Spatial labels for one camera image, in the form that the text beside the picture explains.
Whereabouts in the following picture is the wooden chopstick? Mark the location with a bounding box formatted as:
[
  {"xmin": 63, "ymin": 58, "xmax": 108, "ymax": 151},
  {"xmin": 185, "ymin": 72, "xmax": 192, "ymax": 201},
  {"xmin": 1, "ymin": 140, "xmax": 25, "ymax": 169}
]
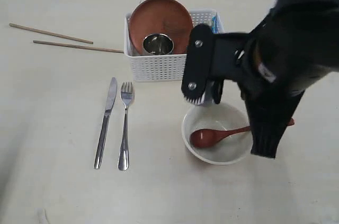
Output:
[
  {"xmin": 33, "ymin": 40, "xmax": 124, "ymax": 53},
  {"xmin": 8, "ymin": 23, "xmax": 94, "ymax": 44}
]

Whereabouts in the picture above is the steel fork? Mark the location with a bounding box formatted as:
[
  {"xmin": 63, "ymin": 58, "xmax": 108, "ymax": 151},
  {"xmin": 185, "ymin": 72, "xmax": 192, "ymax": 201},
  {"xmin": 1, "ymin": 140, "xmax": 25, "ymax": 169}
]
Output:
[{"xmin": 118, "ymin": 82, "xmax": 134, "ymax": 171}]

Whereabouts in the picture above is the brown wooden plate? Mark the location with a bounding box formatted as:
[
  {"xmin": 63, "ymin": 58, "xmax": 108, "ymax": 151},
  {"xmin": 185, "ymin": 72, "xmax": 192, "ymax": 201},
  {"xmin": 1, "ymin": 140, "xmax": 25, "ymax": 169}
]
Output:
[{"xmin": 128, "ymin": 0, "xmax": 193, "ymax": 55}]

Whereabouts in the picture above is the steel cup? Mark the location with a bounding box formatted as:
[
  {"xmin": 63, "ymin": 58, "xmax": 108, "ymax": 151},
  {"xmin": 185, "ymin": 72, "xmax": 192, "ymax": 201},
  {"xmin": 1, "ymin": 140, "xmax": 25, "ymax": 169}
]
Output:
[{"xmin": 142, "ymin": 33, "xmax": 174, "ymax": 56}]

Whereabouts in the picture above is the blue snack packet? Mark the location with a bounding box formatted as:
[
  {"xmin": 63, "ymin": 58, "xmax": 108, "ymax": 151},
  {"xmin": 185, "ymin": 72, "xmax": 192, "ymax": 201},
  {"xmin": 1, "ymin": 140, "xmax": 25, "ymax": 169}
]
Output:
[{"xmin": 208, "ymin": 13, "xmax": 218, "ymax": 33}]

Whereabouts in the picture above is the white perforated plastic basket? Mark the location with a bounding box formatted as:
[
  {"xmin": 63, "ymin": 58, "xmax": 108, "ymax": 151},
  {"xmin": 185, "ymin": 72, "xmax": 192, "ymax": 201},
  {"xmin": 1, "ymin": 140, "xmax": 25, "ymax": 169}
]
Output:
[{"xmin": 123, "ymin": 8, "xmax": 224, "ymax": 82}]

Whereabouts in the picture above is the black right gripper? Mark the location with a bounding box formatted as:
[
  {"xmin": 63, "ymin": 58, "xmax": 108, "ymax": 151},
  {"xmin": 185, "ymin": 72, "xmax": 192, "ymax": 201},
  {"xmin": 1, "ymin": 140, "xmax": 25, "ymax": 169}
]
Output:
[{"xmin": 209, "ymin": 9, "xmax": 338, "ymax": 159}]

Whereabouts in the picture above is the steel table knife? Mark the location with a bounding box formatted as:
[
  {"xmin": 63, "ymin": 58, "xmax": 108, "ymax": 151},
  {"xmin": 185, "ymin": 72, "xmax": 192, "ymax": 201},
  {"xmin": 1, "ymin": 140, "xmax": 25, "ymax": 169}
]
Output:
[{"xmin": 94, "ymin": 77, "xmax": 117, "ymax": 169}]

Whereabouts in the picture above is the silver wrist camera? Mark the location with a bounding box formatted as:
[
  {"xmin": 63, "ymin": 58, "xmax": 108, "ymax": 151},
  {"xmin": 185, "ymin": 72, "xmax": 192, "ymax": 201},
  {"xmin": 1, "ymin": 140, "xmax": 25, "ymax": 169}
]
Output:
[{"xmin": 181, "ymin": 24, "xmax": 224, "ymax": 106}]

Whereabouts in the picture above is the brown wooden spoon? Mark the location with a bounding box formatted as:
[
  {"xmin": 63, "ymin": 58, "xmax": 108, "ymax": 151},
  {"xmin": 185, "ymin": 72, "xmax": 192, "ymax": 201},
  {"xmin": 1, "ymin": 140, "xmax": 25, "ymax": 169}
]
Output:
[{"xmin": 189, "ymin": 118, "xmax": 295, "ymax": 149}]

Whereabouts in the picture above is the grey ceramic bowl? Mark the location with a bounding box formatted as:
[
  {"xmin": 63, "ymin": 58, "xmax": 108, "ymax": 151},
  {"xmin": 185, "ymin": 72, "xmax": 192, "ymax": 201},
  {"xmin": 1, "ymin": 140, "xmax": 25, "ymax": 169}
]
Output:
[{"xmin": 181, "ymin": 103, "xmax": 253, "ymax": 165}]

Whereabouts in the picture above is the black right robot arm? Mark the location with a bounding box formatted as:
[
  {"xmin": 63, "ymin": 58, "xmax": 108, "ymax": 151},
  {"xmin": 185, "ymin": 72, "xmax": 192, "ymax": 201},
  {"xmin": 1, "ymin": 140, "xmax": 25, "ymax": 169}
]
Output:
[{"xmin": 210, "ymin": 0, "xmax": 338, "ymax": 158}]

